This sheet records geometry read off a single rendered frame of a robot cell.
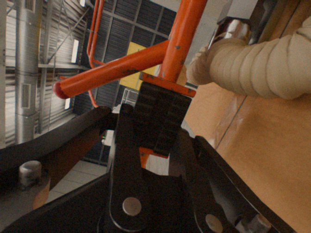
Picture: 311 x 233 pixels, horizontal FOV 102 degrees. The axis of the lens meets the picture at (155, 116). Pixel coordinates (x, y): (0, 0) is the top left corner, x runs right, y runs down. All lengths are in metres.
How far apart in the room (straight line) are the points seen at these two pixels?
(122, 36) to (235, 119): 10.96
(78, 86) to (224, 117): 0.23
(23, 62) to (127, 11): 7.55
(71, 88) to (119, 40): 10.89
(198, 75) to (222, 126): 0.10
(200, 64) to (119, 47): 10.84
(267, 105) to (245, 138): 0.05
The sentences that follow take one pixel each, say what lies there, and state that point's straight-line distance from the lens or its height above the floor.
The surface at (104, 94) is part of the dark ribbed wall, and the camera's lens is 11.40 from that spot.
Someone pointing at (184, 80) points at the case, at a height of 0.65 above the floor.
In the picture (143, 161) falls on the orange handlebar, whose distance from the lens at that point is 0.17.
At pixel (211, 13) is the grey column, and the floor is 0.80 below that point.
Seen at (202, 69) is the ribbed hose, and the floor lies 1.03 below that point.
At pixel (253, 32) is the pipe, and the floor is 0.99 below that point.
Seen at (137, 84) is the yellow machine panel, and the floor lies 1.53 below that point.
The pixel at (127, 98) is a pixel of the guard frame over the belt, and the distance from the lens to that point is 7.61.
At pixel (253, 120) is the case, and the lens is 0.22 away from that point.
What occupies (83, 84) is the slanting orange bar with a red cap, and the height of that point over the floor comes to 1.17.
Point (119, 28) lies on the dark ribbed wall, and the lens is 11.20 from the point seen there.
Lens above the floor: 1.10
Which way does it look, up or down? 8 degrees down
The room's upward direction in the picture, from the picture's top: 73 degrees counter-clockwise
